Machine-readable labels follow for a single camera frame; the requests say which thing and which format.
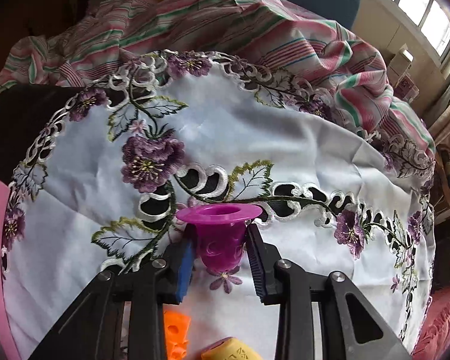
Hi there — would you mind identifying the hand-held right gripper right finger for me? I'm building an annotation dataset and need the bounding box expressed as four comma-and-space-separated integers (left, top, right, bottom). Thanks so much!
245, 225, 413, 360

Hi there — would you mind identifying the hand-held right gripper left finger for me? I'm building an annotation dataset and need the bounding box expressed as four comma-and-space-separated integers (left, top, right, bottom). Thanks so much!
28, 229, 196, 360

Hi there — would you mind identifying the purple plastic cup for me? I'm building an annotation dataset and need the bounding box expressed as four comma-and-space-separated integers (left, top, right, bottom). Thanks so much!
175, 204, 262, 276

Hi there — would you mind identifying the orange holed toy block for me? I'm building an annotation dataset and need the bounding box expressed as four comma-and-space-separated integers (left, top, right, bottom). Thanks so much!
163, 309, 192, 360

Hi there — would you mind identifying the yellow carved oval case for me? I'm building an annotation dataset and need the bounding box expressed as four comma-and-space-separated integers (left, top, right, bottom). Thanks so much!
200, 337, 263, 360

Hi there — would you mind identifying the white floral embroidered tablecloth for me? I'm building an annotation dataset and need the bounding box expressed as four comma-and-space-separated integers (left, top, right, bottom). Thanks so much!
0, 50, 436, 360

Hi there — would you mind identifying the purple printed box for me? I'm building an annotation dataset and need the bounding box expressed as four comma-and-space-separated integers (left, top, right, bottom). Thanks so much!
394, 75, 419, 102

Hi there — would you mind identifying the beige patterned curtain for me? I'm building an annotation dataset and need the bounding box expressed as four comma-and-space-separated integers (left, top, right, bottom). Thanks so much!
427, 45, 450, 147

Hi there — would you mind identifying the pink green striped cloth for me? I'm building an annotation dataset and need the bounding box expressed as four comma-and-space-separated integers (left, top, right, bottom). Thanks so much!
0, 0, 436, 166

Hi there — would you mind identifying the white carton box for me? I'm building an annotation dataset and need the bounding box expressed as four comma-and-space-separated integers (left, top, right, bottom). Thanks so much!
388, 44, 414, 77

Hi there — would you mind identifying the window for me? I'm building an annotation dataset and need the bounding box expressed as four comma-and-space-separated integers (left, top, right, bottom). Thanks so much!
356, 0, 450, 57

